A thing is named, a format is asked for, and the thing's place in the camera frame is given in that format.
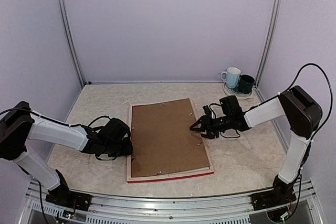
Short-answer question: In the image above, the white plate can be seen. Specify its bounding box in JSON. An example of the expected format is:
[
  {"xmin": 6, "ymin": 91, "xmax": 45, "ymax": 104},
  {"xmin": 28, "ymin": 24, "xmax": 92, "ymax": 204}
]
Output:
[{"xmin": 222, "ymin": 83, "xmax": 254, "ymax": 100}]

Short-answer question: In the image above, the brown frame backing board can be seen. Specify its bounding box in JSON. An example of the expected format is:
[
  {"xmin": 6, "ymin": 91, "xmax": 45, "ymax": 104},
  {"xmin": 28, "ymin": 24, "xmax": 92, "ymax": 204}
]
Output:
[{"xmin": 130, "ymin": 98, "xmax": 212, "ymax": 178}]

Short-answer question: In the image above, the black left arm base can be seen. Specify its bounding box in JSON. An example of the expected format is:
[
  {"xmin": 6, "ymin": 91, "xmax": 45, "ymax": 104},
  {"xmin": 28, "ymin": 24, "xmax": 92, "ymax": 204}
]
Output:
[{"xmin": 46, "ymin": 170, "xmax": 92, "ymax": 211}]

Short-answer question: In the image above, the aluminium front rail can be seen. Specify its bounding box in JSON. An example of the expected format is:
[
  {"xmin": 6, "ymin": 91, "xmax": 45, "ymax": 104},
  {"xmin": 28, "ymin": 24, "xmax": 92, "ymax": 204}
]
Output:
[{"xmin": 19, "ymin": 180, "xmax": 323, "ymax": 224}]

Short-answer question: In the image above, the aluminium corner post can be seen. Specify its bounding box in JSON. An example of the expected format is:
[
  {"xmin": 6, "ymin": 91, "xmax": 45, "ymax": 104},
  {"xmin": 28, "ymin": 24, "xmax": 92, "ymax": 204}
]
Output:
[
  {"xmin": 57, "ymin": 0, "xmax": 86, "ymax": 88},
  {"xmin": 255, "ymin": 0, "xmax": 281, "ymax": 89}
]

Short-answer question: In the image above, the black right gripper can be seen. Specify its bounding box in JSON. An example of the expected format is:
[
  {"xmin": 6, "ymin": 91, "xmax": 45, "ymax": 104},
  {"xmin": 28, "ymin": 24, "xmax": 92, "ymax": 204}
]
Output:
[{"xmin": 190, "ymin": 114, "xmax": 232, "ymax": 139}]

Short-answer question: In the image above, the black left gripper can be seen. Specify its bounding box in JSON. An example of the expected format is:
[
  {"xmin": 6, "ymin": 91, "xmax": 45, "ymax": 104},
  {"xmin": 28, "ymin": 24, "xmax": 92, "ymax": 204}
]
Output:
[{"xmin": 104, "ymin": 137, "xmax": 133, "ymax": 157}]

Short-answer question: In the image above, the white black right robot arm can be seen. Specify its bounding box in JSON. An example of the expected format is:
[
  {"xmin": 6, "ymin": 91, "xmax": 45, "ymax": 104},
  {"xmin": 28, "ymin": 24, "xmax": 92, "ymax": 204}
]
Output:
[{"xmin": 190, "ymin": 86, "xmax": 323, "ymax": 205}]

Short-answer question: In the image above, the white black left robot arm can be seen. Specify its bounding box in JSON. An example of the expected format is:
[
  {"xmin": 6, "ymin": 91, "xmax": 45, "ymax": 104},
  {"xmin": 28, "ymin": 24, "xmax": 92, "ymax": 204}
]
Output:
[{"xmin": 1, "ymin": 101, "xmax": 133, "ymax": 206}]

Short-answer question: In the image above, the dark green mug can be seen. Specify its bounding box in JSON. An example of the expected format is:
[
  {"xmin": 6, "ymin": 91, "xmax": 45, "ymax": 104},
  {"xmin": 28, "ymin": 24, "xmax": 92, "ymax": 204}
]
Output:
[{"xmin": 237, "ymin": 74, "xmax": 255, "ymax": 94}]

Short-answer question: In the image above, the right aluminium corner post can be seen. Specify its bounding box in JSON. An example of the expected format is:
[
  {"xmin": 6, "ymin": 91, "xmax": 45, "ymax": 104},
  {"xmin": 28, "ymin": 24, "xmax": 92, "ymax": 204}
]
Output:
[{"xmin": 255, "ymin": 0, "xmax": 281, "ymax": 89}]

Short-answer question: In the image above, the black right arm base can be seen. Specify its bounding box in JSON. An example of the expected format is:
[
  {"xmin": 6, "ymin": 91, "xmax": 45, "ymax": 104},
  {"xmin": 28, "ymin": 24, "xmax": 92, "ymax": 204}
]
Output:
[{"xmin": 251, "ymin": 175, "xmax": 299, "ymax": 211}]

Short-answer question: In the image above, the light blue mug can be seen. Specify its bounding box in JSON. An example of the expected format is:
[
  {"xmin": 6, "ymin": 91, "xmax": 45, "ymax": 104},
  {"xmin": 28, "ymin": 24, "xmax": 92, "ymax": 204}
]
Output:
[{"xmin": 220, "ymin": 67, "xmax": 241, "ymax": 89}]

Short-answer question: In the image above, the left aluminium corner post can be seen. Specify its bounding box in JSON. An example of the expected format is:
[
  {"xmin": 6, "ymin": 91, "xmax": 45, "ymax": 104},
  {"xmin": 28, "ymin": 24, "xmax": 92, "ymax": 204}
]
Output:
[{"xmin": 57, "ymin": 0, "xmax": 86, "ymax": 88}]

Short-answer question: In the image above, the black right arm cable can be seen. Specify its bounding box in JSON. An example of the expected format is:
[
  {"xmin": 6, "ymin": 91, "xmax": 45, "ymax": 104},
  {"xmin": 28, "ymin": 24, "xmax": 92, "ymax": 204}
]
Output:
[{"xmin": 286, "ymin": 63, "xmax": 332, "ymax": 135}]

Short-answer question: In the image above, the red wooden picture frame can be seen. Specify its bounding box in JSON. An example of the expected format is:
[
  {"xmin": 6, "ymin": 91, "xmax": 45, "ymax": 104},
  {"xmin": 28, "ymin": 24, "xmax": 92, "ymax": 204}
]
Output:
[{"xmin": 127, "ymin": 98, "xmax": 216, "ymax": 184}]

